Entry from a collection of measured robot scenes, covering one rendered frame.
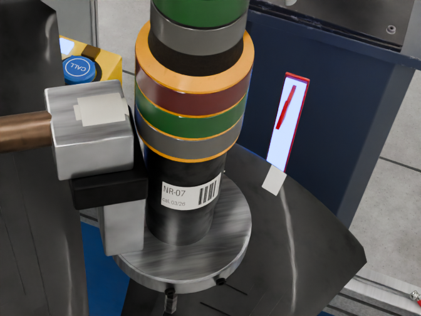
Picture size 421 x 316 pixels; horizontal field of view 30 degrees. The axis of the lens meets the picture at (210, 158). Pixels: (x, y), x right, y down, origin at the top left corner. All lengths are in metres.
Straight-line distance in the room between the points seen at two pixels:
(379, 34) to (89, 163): 0.84
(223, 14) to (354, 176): 1.11
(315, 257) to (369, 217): 1.47
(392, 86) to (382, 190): 1.07
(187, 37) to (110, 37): 2.24
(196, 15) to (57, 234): 0.25
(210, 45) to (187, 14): 0.02
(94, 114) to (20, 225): 0.19
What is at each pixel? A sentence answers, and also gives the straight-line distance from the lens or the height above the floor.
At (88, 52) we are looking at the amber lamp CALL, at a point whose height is 1.08.
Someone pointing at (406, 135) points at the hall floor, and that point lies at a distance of 2.39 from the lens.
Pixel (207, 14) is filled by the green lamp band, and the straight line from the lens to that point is 0.25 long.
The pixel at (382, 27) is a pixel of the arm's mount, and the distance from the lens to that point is 1.13.
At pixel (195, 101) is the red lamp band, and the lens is 0.28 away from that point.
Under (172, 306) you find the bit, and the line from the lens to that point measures 0.45.
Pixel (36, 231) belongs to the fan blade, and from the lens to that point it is 0.48.
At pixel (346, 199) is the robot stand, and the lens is 1.42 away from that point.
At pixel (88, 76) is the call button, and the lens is 0.91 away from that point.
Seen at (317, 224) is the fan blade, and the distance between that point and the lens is 0.73.
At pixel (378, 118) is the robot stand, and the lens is 1.25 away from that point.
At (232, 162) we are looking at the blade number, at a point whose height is 1.18.
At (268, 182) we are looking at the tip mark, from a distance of 0.73.
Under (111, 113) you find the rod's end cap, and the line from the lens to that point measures 0.30.
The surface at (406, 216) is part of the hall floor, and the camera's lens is 2.21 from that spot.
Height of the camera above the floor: 1.75
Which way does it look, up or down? 53 degrees down
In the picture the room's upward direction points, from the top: 8 degrees clockwise
